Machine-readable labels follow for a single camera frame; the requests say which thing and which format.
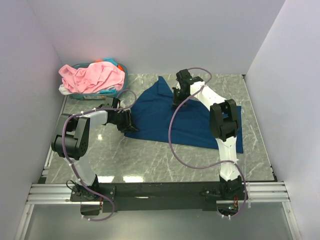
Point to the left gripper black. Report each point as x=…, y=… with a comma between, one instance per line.
x=128, y=125

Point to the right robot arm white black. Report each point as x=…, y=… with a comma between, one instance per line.
x=224, y=124

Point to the white garment in basket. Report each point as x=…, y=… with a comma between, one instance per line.
x=64, y=91

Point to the pink t shirt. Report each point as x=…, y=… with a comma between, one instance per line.
x=96, y=77

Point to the dark blue t shirt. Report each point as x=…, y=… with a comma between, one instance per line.
x=152, y=114

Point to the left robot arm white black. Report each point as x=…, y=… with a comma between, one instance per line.
x=71, y=141

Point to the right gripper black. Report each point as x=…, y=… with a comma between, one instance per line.
x=175, y=100

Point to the orange garment in basket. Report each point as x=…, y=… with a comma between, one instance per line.
x=110, y=60

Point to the teal laundry basket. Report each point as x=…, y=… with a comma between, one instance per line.
x=110, y=92

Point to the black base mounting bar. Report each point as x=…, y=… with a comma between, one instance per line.
x=126, y=204

